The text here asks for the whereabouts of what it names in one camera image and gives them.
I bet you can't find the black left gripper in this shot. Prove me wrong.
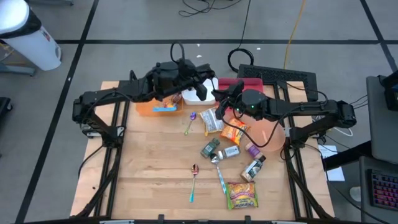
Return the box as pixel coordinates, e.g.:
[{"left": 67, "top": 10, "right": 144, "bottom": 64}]
[{"left": 177, "top": 58, "right": 216, "bottom": 102}]

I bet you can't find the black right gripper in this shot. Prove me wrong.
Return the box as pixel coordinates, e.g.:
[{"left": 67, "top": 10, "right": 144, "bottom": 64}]
[{"left": 211, "top": 80, "right": 268, "bottom": 121}]

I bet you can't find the yellow blue ramen packet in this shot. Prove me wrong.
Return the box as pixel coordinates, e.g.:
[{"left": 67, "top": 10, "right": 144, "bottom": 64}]
[{"left": 160, "top": 98, "right": 177, "bottom": 110}]

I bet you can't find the blue silicone spoon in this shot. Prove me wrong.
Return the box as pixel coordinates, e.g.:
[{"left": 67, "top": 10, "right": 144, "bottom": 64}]
[{"left": 152, "top": 105, "right": 178, "bottom": 113}]

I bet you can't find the green-lid spice jar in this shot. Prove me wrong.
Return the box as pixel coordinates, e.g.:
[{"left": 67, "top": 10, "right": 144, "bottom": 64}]
[{"left": 200, "top": 138, "right": 221, "bottom": 159}]

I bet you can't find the white-lid spice jar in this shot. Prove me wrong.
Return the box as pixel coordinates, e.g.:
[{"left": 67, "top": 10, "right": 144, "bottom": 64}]
[{"left": 216, "top": 144, "right": 241, "bottom": 161}]

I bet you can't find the spoon with teal patterned handle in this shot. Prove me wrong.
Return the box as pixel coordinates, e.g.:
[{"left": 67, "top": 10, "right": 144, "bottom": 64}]
[{"left": 210, "top": 152, "right": 227, "bottom": 195}]

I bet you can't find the white plastic bin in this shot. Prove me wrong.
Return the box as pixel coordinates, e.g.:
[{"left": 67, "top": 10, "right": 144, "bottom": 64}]
[{"left": 182, "top": 77, "right": 220, "bottom": 106}]

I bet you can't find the red plastic tray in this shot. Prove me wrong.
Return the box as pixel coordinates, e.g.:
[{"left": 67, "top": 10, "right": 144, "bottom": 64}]
[{"left": 217, "top": 77, "right": 265, "bottom": 94}]

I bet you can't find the yellow white ramen packet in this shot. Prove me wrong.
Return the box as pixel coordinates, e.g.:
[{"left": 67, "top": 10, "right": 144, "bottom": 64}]
[{"left": 199, "top": 107, "right": 225, "bottom": 137}]

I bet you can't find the purple iridescent spoon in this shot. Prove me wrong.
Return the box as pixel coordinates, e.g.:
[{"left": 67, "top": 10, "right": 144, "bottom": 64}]
[{"left": 183, "top": 111, "right": 197, "bottom": 136}]

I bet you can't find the orange chicken ramen packet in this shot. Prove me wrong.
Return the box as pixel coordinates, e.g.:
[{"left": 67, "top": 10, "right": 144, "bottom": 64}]
[{"left": 220, "top": 118, "right": 251, "bottom": 146}]

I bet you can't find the black perforated panel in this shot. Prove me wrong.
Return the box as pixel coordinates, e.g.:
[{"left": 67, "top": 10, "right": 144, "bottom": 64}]
[{"left": 236, "top": 63, "right": 319, "bottom": 102}]

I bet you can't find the translucent peach bowl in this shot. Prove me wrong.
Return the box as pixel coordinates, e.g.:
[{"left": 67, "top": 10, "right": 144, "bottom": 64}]
[{"left": 228, "top": 112, "right": 286, "bottom": 152}]

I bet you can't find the purple-label spice jar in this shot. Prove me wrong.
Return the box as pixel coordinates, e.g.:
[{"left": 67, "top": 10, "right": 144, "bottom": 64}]
[{"left": 244, "top": 141, "right": 264, "bottom": 160}]

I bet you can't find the translucent orange tray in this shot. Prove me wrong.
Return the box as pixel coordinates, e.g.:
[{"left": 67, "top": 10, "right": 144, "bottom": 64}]
[{"left": 136, "top": 93, "right": 184, "bottom": 117}]

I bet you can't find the black-lid spice jar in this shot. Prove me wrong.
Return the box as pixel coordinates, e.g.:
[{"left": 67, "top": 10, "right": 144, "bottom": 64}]
[{"left": 239, "top": 154, "right": 267, "bottom": 183}]

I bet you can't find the green chili ramen packet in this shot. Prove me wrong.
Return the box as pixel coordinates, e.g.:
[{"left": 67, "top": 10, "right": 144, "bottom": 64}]
[{"left": 225, "top": 181, "right": 259, "bottom": 210}]

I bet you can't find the white paper sheet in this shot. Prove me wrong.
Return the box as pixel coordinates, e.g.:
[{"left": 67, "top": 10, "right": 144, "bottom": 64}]
[{"left": 317, "top": 144, "right": 346, "bottom": 182}]

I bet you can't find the white computer mouse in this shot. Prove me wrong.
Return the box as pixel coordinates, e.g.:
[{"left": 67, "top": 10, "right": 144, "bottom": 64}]
[{"left": 349, "top": 185, "right": 362, "bottom": 202}]

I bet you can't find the black box device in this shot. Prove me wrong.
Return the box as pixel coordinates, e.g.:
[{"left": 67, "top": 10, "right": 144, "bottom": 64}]
[{"left": 377, "top": 70, "right": 398, "bottom": 112}]

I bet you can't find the grey desk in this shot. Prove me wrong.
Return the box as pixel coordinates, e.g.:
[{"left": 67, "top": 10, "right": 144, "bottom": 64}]
[{"left": 359, "top": 155, "right": 398, "bottom": 224}]

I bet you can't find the white trash can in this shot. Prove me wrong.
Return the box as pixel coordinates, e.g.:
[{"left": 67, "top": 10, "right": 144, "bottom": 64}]
[{"left": 0, "top": 0, "right": 63, "bottom": 72}]

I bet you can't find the backlit keyboard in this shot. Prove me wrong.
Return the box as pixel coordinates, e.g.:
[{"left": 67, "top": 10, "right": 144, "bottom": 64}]
[{"left": 368, "top": 169, "right": 398, "bottom": 212}]

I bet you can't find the grey stand base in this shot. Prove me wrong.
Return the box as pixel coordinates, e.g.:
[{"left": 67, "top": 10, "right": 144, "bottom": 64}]
[{"left": 0, "top": 62, "right": 37, "bottom": 77}]

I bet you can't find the black caster foot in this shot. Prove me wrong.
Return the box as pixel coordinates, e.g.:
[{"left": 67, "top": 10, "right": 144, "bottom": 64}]
[{"left": 0, "top": 96, "right": 14, "bottom": 121}]

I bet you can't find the black coiled cable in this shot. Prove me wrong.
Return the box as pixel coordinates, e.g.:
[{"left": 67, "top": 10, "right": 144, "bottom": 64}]
[{"left": 227, "top": 0, "right": 256, "bottom": 74}]

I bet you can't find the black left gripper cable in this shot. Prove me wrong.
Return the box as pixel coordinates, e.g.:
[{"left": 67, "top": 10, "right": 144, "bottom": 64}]
[{"left": 169, "top": 40, "right": 187, "bottom": 65}]

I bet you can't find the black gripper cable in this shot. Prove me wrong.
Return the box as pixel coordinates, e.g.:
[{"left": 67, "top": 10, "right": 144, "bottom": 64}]
[
  {"left": 219, "top": 104, "right": 299, "bottom": 149},
  {"left": 169, "top": 40, "right": 187, "bottom": 65}
]

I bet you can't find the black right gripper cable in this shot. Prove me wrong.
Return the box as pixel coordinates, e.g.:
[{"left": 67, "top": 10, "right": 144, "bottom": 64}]
[{"left": 219, "top": 104, "right": 299, "bottom": 149}]

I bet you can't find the black tangled cable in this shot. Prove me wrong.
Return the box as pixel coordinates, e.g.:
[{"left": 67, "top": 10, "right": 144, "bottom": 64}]
[{"left": 178, "top": 0, "right": 243, "bottom": 18}]

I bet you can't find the gold iridescent spoon teal handle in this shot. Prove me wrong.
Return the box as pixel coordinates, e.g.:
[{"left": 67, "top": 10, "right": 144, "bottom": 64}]
[{"left": 188, "top": 163, "right": 200, "bottom": 203}]

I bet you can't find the yellow cable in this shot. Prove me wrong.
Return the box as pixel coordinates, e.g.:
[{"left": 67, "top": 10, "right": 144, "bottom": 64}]
[{"left": 282, "top": 0, "right": 308, "bottom": 70}]

